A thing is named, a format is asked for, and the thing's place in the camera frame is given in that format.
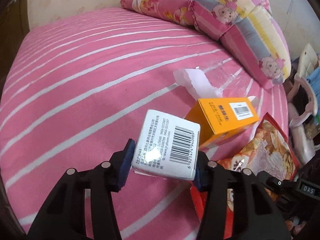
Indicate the white office chair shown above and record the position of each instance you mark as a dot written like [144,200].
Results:
[302,105]

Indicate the pink striped bed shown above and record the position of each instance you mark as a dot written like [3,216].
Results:
[79,88]

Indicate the white medicine box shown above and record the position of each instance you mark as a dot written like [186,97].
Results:
[167,147]

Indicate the clear plastic wrapper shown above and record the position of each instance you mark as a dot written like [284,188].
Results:
[207,79]

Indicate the pink floral pillow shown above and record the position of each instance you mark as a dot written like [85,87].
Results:
[176,11]

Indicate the red and white snack bag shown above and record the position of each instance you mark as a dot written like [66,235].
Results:
[268,156]

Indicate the pink cartoon folded quilt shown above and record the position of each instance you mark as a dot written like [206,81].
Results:
[247,29]

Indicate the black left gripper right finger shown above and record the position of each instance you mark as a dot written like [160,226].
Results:
[255,215]

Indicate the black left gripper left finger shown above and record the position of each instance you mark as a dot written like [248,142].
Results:
[86,195]

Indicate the orange box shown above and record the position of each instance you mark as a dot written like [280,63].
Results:
[220,119]

